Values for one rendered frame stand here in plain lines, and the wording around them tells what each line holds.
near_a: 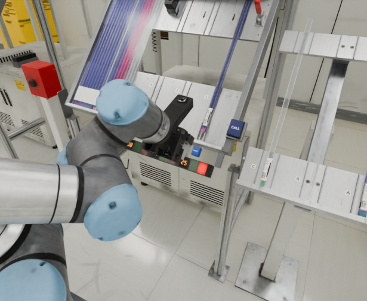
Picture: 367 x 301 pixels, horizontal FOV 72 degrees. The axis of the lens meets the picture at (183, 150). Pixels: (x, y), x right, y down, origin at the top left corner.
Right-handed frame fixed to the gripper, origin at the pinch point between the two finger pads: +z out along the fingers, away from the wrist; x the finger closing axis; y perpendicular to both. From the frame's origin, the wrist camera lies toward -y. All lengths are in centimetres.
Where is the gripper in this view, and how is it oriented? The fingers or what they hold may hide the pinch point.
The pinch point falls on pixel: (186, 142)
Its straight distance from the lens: 72.7
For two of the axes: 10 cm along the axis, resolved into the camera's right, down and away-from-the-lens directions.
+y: -3.4, 9.3, -1.1
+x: 8.8, 2.8, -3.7
